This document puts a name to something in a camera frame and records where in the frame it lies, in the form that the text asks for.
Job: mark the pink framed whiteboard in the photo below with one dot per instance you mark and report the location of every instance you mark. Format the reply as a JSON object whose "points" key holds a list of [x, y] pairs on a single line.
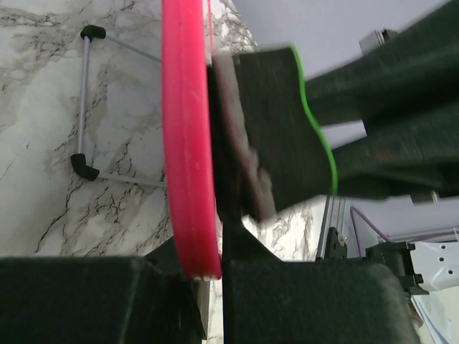
{"points": [[187, 140]]}

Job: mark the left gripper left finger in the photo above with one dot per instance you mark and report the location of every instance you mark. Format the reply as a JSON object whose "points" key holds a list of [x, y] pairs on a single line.
{"points": [[101, 300]]}

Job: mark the aluminium frame rail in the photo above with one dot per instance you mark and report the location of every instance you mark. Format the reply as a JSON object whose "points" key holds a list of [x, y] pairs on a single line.
{"points": [[332, 243]]}

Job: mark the green black whiteboard eraser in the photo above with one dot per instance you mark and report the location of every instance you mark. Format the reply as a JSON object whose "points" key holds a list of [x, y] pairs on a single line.
{"points": [[269, 153]]}

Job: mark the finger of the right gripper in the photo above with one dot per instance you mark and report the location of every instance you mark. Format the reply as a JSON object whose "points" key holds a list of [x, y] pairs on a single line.
{"points": [[415, 155], [407, 85]]}

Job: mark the whiteboard wire stand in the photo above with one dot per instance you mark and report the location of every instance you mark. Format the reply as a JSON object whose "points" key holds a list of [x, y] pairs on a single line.
{"points": [[78, 160]]}

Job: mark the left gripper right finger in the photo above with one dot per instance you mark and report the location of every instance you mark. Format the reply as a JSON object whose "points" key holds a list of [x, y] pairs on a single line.
{"points": [[358, 300]]}

